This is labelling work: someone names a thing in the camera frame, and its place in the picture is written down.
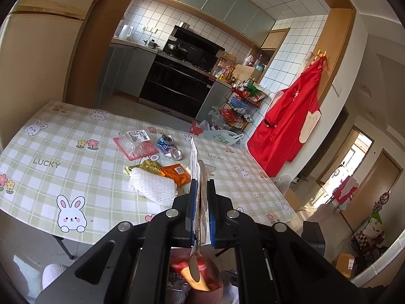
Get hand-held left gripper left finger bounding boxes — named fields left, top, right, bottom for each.
left=35, top=179, right=203, bottom=304

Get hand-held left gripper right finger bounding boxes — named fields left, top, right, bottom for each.
left=207, top=179, right=369, bottom=304

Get orange snack packet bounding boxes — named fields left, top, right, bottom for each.
left=161, top=164, right=193, bottom=187

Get white foam net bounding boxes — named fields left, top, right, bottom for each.
left=128, top=168, right=178, bottom=203

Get gold foil wrapper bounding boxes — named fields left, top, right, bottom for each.
left=124, top=160, right=164, bottom=177

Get crushed blue drink can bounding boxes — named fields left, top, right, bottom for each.
left=157, top=135, right=183, bottom=161

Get clear red plastic food tray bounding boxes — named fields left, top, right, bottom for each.
left=114, top=130, right=159, bottom=161

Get white green shopping bag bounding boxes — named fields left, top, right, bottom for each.
left=199, top=130, right=244, bottom=147

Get crumpled clear plastic bag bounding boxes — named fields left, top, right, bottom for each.
left=274, top=174, right=301, bottom=197

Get red paper bag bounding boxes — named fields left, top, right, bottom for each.
left=189, top=120, right=209, bottom=135

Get cardboard box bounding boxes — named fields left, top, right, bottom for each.
left=284, top=190, right=305, bottom=212

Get red apron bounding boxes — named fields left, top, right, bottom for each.
left=247, top=55, right=321, bottom=178

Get checked bunny tablecloth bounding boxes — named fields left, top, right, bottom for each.
left=0, top=100, right=299, bottom=244

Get black oven stove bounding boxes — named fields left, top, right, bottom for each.
left=138, top=52, right=217, bottom=119

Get black table leg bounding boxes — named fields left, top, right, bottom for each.
left=53, top=236, right=75, bottom=261

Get row of condiment bottles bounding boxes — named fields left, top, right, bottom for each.
left=215, top=52, right=269, bottom=87

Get person's striped trouser leg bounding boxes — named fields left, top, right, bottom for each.
left=42, top=263, right=69, bottom=296

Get grey lower kitchen cabinets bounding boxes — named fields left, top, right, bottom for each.
left=98, top=43, right=159, bottom=99

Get grey kitchen cabinets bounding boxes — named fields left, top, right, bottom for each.
left=139, top=0, right=276, bottom=47
left=98, top=43, right=159, bottom=99

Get stuffed doll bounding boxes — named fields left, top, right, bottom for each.
left=354, top=193, right=390, bottom=255

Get black range hood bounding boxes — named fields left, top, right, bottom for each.
left=163, top=25, right=226, bottom=72

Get white electric kettle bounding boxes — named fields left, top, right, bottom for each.
left=118, top=24, right=133, bottom=41

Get grey upper kitchen cabinets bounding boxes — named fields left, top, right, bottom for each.
left=139, top=0, right=276, bottom=47

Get cream refrigerator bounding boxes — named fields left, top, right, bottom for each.
left=0, top=0, right=95, bottom=153

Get black wire storage rack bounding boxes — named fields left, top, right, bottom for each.
left=218, top=82, right=269, bottom=131

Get wooden wall cabinet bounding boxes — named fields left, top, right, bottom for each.
left=261, top=28, right=290, bottom=51

